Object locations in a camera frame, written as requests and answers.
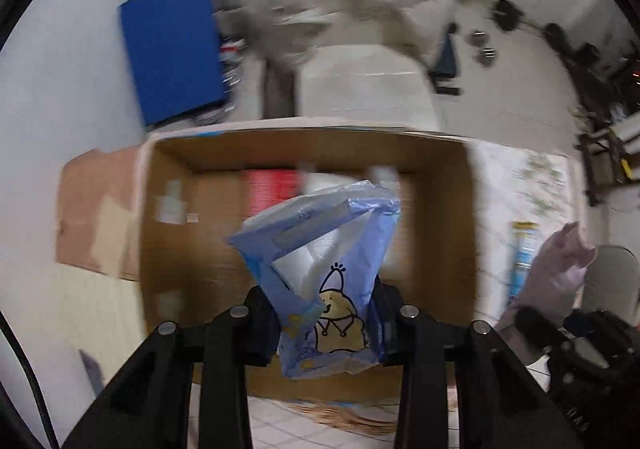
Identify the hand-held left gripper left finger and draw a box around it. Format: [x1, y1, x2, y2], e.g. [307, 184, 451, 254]
[62, 286, 282, 449]

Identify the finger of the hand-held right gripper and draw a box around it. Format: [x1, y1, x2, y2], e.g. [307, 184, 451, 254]
[515, 306, 565, 349]

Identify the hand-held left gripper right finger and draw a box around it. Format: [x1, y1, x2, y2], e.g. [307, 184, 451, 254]
[371, 278, 586, 449]

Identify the blue cartoon tissue pack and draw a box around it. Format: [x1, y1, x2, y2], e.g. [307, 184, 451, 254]
[227, 180, 402, 378]

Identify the cardboard box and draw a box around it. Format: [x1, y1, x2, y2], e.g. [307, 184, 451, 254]
[137, 121, 484, 404]

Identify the blue and yellow packet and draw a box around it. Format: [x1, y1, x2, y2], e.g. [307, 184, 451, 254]
[509, 221, 539, 304]

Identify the grey chair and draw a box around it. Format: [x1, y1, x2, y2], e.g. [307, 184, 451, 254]
[581, 245, 640, 321]

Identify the red packet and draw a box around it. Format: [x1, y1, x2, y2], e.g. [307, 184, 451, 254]
[246, 170, 302, 218]

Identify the white printed blanket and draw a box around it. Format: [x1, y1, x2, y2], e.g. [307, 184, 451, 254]
[472, 141, 585, 325]

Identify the wooden rack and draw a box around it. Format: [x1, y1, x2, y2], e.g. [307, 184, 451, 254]
[574, 121, 640, 207]

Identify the blue workout bench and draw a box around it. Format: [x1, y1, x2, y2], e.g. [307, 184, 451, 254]
[430, 23, 463, 96]

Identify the beige sofa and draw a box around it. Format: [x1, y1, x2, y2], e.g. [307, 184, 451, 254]
[215, 0, 463, 130]

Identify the black weight plate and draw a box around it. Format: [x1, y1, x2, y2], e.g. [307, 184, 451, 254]
[544, 23, 570, 51]
[491, 0, 524, 33]

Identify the blue board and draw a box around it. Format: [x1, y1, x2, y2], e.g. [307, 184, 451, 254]
[118, 0, 227, 128]

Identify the black cable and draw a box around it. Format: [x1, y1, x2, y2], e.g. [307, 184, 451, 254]
[0, 311, 62, 449]

